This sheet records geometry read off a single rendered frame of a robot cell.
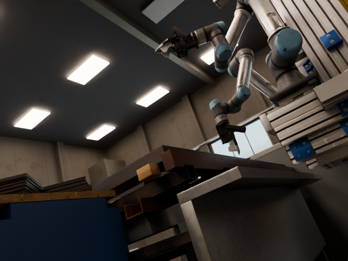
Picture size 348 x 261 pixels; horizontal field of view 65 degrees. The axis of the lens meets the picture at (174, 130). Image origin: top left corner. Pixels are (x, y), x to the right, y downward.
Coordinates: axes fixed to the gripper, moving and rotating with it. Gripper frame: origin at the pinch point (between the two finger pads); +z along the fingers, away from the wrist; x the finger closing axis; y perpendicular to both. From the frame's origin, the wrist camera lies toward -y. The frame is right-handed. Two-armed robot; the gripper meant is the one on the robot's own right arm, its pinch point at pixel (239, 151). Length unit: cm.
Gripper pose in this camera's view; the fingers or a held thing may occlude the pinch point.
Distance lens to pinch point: 162.6
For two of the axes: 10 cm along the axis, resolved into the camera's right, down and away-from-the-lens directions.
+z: 3.0, 8.8, -3.8
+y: -9.3, 3.6, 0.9
